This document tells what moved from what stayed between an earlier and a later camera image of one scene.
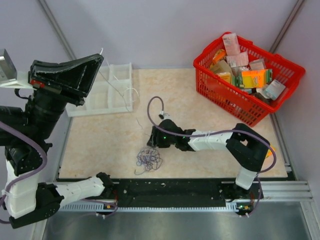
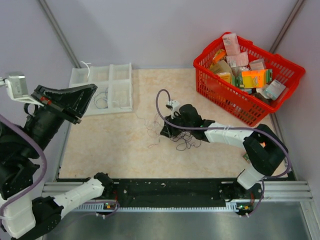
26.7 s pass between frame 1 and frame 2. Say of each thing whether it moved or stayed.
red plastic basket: stayed
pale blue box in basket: stayed
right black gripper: moved
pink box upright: stayed
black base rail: stayed
